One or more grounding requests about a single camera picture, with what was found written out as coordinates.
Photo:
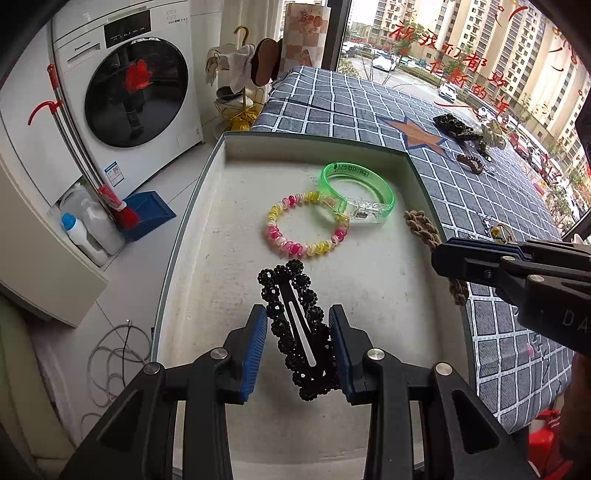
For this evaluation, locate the person's right forearm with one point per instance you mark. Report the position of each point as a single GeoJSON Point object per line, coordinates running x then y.
{"type": "Point", "coordinates": [581, 406]}

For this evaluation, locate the white cloth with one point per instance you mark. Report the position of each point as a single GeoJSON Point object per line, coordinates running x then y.
{"type": "Point", "coordinates": [235, 64]}

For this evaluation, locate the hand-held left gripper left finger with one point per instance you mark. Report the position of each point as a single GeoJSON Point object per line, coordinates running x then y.
{"type": "Point", "coordinates": [256, 350]}

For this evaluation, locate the gold standing rack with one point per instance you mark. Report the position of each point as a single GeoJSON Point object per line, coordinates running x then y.
{"type": "Point", "coordinates": [240, 117]}

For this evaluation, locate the green clear bangle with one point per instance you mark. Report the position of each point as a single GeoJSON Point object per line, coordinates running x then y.
{"type": "Point", "coordinates": [388, 194]}

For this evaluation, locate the small dark hair accessory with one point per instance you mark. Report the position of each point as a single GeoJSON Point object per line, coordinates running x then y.
{"type": "Point", "coordinates": [484, 148]}

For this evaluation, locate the brown slipper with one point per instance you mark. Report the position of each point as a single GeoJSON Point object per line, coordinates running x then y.
{"type": "Point", "coordinates": [267, 60]}

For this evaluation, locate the white bottle with blue cap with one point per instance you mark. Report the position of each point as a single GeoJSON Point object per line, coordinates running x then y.
{"type": "Point", "coordinates": [85, 242]}

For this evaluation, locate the clear plastic jug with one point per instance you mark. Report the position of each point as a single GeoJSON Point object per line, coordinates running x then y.
{"type": "Point", "coordinates": [76, 198]}
{"type": "Point", "coordinates": [106, 226]}

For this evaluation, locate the blue dustpan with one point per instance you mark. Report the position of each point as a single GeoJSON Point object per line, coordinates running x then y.
{"type": "Point", "coordinates": [147, 212]}

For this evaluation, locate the dark scrunchie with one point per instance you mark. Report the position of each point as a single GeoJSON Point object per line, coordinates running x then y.
{"type": "Point", "coordinates": [452, 125]}

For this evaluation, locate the small silver charm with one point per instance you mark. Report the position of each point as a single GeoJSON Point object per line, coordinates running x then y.
{"type": "Point", "coordinates": [485, 225]}

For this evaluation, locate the black beaded hair clip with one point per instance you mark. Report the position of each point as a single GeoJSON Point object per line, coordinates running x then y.
{"type": "Point", "coordinates": [278, 331]}

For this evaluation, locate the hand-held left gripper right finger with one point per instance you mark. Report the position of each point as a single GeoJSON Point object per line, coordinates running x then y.
{"type": "Point", "coordinates": [341, 350]}

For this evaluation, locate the white cabinet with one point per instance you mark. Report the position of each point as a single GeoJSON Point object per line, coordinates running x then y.
{"type": "Point", "coordinates": [27, 184]}

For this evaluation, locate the white washing machine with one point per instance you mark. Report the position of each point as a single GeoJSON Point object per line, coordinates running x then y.
{"type": "Point", "coordinates": [152, 37]}

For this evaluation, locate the white flower hair accessory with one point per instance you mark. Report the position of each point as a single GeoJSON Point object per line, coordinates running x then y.
{"type": "Point", "coordinates": [493, 134]}

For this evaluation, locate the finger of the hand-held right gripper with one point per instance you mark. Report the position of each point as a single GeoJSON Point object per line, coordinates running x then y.
{"type": "Point", "coordinates": [471, 263]}
{"type": "Point", "coordinates": [545, 251]}

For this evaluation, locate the red plastic stool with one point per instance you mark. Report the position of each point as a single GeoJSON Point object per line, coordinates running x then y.
{"type": "Point", "coordinates": [549, 431]}

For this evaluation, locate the grey checked tablecloth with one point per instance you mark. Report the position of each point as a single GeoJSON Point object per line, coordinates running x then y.
{"type": "Point", "coordinates": [351, 101]}

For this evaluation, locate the white shallow tray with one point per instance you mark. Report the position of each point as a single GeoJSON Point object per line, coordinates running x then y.
{"type": "Point", "coordinates": [221, 277]}

